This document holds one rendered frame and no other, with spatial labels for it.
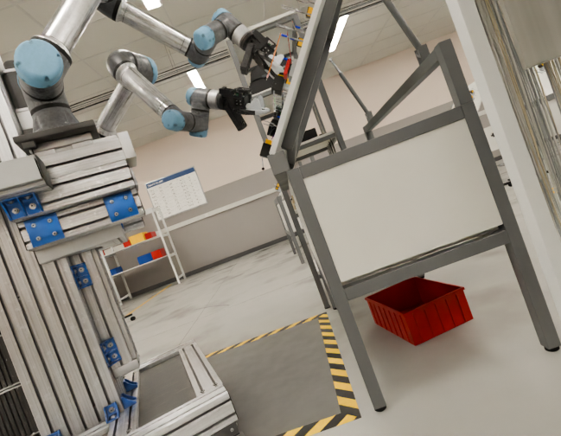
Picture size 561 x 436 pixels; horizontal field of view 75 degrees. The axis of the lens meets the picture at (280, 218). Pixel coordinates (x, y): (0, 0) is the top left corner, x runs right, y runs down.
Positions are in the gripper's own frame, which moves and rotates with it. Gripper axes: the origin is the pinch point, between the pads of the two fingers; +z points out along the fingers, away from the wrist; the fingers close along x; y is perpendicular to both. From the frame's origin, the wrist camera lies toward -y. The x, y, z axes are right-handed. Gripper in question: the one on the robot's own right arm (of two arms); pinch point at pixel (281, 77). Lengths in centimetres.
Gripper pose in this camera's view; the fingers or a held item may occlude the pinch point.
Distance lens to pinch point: 150.1
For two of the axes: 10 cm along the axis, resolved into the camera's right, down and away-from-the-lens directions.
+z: 7.4, 6.7, -0.7
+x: -0.2, 1.2, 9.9
